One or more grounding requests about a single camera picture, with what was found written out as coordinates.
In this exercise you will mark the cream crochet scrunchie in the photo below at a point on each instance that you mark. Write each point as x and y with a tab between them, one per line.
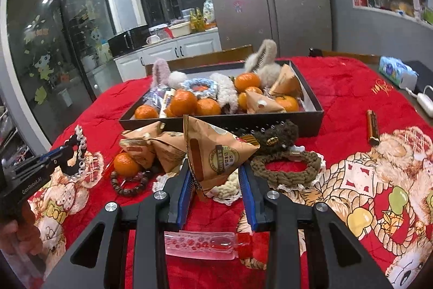
230	190

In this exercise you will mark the black microwave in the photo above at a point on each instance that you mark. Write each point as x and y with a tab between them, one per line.
120	42

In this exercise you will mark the white lace scrunchie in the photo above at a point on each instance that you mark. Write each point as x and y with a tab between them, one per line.
160	184

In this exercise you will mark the blue white scrunchie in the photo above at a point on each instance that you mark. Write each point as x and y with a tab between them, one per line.
192	83

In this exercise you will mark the storage rack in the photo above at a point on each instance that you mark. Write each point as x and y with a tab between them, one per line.
10	146

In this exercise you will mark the white pompom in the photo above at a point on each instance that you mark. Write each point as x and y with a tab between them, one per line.
176	79

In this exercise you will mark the person's left hand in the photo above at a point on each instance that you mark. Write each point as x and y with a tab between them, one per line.
17	234

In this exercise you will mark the red printed blanket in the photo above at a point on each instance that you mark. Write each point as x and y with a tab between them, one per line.
338	92

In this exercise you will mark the dark cardboard box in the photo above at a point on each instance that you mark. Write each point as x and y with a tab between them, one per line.
304	124

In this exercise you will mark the white mug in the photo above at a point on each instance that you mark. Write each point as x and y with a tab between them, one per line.
153	39

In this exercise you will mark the white fluffy scrunchie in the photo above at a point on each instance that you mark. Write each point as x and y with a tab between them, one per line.
226	92

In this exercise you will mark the green white box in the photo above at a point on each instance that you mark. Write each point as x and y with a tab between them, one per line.
427	13

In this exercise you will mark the plastic bag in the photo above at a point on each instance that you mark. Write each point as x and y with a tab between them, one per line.
209	9

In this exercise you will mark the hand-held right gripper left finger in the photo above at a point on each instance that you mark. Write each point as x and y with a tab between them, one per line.
182	194

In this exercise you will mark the white kitchen cabinet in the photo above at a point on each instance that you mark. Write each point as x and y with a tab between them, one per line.
199	43

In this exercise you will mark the cream plastic basin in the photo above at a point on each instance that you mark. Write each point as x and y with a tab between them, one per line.
180	29

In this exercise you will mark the clear bottle with red cap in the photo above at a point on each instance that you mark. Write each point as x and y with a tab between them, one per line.
203	243

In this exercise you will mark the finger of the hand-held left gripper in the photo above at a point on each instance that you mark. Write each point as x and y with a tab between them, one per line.
59	164
54	152

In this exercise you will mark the small black object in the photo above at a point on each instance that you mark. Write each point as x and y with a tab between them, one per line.
315	52

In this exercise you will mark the dark brown fluffy scrunchie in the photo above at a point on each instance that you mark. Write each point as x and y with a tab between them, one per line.
280	133

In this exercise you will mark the clear plastic container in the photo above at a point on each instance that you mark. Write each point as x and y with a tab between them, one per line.
159	32

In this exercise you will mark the blue silver tube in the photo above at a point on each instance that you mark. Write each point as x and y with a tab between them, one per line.
154	96

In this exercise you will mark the black laptop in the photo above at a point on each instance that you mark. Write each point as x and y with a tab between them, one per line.
423	75

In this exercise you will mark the olive knitted scrunchie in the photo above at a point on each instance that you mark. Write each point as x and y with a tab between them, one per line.
314	163

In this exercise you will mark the yellow bag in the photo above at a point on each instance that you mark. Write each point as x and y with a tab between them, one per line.
402	8

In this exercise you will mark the beige fluffy hair clip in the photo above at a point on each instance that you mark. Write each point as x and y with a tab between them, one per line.
267	67

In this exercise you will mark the pink fluffy hair clip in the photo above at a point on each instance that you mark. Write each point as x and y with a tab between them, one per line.
159	70

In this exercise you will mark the white charger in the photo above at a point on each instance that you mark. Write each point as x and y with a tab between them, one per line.
427	102

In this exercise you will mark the blue tissue pack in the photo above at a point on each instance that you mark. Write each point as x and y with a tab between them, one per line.
395	70

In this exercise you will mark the yellow glass bottle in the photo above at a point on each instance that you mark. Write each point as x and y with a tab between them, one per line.
200	20
193	21

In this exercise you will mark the glass sliding door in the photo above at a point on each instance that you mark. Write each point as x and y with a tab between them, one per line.
50	72

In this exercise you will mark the black white beaded scrunchie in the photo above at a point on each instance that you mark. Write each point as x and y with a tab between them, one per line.
82	153

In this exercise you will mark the wooden chair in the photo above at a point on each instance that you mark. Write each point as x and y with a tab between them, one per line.
351	57
209	57

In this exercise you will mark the round label triangular paper packet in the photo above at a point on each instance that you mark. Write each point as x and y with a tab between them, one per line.
216	146

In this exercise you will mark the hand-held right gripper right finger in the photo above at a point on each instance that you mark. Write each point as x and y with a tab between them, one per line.
248	197

